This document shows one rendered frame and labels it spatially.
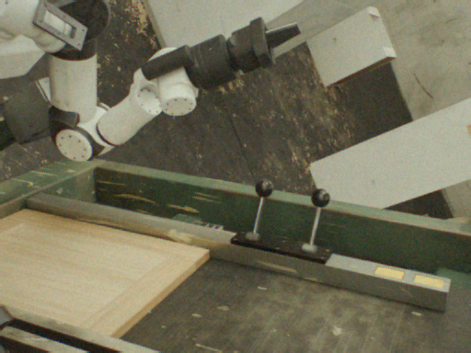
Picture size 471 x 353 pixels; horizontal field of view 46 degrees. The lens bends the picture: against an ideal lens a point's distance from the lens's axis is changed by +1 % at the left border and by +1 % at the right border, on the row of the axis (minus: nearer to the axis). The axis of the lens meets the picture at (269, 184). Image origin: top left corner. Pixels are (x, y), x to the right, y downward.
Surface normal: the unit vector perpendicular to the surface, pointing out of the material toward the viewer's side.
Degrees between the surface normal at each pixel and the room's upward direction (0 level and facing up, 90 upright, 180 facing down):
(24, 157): 0
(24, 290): 60
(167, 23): 90
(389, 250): 90
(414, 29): 90
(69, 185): 30
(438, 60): 90
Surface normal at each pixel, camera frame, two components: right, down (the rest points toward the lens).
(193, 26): -0.44, 0.18
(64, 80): -0.22, 0.59
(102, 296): 0.03, -0.94
